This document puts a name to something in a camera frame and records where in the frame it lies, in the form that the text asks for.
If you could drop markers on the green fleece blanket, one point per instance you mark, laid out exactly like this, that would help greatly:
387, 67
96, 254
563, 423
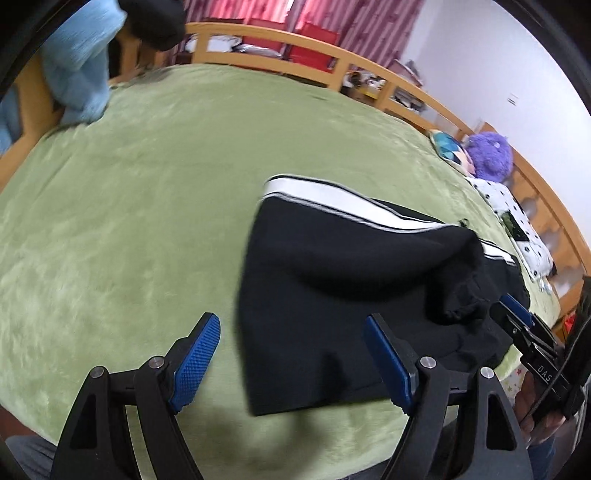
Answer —
138, 207

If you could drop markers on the purple plush toy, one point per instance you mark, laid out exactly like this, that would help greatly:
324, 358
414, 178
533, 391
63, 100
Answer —
489, 154

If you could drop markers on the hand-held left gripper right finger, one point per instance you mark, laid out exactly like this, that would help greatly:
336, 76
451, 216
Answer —
390, 364

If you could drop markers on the person's right hand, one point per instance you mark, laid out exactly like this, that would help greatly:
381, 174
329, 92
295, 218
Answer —
538, 420

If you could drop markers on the light blue fleece garment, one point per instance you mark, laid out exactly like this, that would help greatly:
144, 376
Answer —
8, 122
78, 55

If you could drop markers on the wooden bed frame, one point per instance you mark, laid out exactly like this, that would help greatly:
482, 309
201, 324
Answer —
34, 106

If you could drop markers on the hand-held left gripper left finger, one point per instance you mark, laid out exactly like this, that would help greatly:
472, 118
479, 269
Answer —
196, 364

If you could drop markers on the white flowered pillow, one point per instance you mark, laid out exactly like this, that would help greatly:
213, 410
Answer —
535, 251

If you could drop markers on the black flat device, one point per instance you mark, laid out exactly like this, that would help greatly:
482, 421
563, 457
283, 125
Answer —
513, 225

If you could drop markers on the colourful geometric pillow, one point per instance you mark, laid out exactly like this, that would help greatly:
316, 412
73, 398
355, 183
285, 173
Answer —
450, 150

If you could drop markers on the red flowered curtain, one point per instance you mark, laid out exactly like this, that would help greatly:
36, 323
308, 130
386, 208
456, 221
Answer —
240, 9
369, 27

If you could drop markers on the red chair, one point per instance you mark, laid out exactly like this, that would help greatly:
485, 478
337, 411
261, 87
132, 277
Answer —
318, 44
268, 32

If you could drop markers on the star print bed sheet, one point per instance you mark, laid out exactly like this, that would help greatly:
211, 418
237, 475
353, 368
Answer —
517, 371

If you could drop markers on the white wall switch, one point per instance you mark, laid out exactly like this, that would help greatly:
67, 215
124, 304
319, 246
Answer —
513, 99

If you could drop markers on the person's grey clothing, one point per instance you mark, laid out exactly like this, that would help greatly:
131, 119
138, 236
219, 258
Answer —
32, 459

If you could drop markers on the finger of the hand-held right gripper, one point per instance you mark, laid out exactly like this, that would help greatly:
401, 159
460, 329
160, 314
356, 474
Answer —
526, 314
510, 325

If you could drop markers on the pile of opened boxes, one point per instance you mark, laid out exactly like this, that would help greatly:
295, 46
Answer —
407, 73

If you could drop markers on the black garment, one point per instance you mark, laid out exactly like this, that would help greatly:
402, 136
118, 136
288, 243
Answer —
154, 23

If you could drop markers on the black pants with white stripe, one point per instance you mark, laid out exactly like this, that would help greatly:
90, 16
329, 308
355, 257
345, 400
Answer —
323, 300

